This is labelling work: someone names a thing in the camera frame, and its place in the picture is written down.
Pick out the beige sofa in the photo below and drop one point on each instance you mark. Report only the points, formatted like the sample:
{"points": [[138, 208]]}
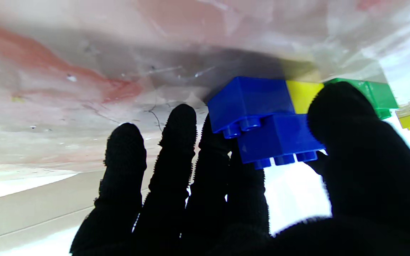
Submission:
{"points": [[30, 206]]}

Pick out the blue toy brick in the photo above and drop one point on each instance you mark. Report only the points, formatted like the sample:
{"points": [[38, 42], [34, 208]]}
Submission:
{"points": [[247, 103], [279, 138]]}

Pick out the green toy brick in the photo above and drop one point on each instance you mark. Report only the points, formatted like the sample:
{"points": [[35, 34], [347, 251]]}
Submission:
{"points": [[361, 87], [384, 99]]}

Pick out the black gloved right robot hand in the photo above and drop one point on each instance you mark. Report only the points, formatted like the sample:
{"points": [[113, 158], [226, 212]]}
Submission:
{"points": [[368, 185]]}

